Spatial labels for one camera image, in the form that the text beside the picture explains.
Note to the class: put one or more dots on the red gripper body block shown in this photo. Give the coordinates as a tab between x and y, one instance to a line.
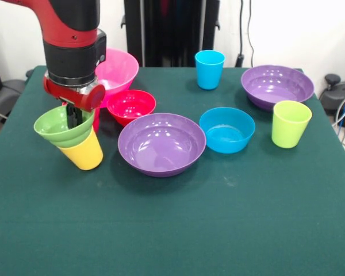
89	99

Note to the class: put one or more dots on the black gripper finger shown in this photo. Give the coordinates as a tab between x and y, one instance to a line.
79	116
70	116

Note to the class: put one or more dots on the green ribbed bowl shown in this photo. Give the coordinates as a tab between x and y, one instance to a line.
54	129

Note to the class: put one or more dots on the yellow cup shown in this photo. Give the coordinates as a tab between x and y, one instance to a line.
86	153

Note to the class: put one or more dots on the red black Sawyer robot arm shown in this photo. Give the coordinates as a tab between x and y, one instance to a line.
69	43

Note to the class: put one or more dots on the red cup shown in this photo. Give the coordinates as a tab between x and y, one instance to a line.
96	122

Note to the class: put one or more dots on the large pink bowl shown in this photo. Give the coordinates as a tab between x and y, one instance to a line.
119	72

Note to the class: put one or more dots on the red bowl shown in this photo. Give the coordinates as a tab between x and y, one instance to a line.
131	107

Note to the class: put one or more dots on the black office chair base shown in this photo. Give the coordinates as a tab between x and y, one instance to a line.
5	95
337	95

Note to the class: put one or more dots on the purple bowl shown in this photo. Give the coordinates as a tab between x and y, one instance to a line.
277	86
161	146

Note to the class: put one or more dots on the blue cup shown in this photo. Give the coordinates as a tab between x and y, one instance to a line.
209	73

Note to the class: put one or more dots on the dark green table cloth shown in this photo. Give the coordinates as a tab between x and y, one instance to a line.
172	224

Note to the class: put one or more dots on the blue bowl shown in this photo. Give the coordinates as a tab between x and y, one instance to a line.
227	135

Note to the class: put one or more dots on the green cup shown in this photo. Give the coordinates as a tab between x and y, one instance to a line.
289	129

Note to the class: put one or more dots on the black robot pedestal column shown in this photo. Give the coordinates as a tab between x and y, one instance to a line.
166	31

